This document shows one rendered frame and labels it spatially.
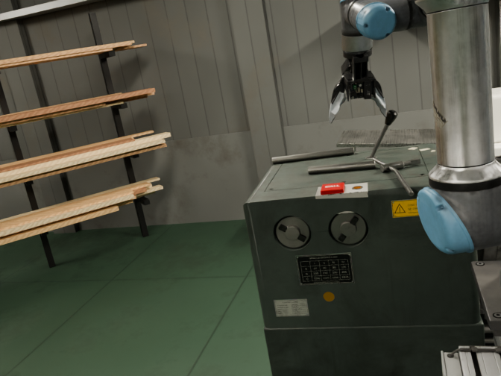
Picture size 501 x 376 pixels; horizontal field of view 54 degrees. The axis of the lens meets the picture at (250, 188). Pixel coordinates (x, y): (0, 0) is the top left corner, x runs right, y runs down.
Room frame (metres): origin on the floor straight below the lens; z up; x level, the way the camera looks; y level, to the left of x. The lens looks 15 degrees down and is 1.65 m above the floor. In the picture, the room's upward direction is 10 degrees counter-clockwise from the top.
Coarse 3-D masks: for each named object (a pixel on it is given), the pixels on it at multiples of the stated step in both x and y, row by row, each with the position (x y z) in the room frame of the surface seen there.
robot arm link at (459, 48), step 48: (432, 0) 0.74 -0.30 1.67; (480, 0) 0.72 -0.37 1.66; (432, 48) 0.76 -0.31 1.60; (480, 48) 0.73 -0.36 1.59; (432, 96) 0.77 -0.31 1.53; (480, 96) 0.72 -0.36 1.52; (480, 144) 0.72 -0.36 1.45; (432, 192) 0.75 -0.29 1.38; (480, 192) 0.71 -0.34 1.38; (432, 240) 0.77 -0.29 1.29; (480, 240) 0.71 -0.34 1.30
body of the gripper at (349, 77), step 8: (344, 56) 1.27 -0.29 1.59; (352, 56) 1.25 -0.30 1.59; (360, 56) 1.27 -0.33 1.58; (368, 56) 1.25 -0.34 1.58; (352, 64) 1.26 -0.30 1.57; (360, 64) 1.23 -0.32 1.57; (344, 72) 1.32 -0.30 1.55; (352, 72) 1.29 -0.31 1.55; (360, 72) 1.24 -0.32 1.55; (368, 72) 1.28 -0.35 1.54; (344, 80) 1.29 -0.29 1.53; (352, 80) 1.26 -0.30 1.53; (360, 80) 1.24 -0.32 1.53; (368, 80) 1.24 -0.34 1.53; (344, 88) 1.31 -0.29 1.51; (352, 88) 1.27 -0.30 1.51; (360, 88) 1.27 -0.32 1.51; (368, 88) 1.25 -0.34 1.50; (352, 96) 1.27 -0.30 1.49; (360, 96) 1.26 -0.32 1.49; (368, 96) 1.25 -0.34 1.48
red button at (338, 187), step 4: (324, 184) 1.28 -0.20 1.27; (328, 184) 1.27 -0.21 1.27; (332, 184) 1.27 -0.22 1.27; (336, 184) 1.26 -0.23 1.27; (340, 184) 1.25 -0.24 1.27; (324, 188) 1.24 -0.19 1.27; (328, 188) 1.24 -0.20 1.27; (332, 188) 1.23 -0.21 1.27; (336, 188) 1.23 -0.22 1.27; (340, 188) 1.22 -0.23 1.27; (324, 192) 1.23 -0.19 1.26; (328, 192) 1.22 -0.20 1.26; (332, 192) 1.22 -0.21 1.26; (336, 192) 1.22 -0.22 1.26; (340, 192) 1.21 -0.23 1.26
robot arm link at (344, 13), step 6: (342, 0) 1.23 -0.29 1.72; (348, 0) 1.21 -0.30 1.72; (354, 0) 1.19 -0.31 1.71; (342, 6) 1.23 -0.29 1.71; (348, 6) 1.20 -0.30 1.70; (342, 12) 1.24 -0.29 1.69; (342, 18) 1.24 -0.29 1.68; (342, 24) 1.25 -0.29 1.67; (348, 24) 1.23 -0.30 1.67; (342, 30) 1.25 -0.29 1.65; (348, 30) 1.23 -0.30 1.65; (354, 30) 1.22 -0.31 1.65; (348, 36) 1.24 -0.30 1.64; (354, 36) 1.23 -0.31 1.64
